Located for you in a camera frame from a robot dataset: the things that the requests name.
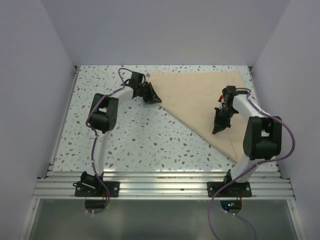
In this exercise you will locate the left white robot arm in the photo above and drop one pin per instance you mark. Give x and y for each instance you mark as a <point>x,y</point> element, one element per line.
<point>103,114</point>

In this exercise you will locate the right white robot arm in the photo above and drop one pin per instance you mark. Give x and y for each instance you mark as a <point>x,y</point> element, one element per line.
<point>262,138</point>

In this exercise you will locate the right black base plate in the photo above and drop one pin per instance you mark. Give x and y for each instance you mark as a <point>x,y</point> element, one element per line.
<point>234,190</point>

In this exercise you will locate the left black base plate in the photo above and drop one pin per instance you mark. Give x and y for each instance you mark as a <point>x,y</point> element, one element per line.
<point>84,190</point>

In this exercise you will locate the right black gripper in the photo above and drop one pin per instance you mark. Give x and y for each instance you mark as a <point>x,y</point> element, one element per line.
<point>220,125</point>

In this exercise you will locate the aluminium mounting rail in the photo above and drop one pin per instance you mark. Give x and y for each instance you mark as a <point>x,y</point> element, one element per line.
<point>163,185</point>

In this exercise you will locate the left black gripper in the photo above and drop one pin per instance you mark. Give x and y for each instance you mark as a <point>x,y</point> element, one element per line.
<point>152,97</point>

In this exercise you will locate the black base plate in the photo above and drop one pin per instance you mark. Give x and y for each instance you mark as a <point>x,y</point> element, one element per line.
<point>234,190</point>
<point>84,190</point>

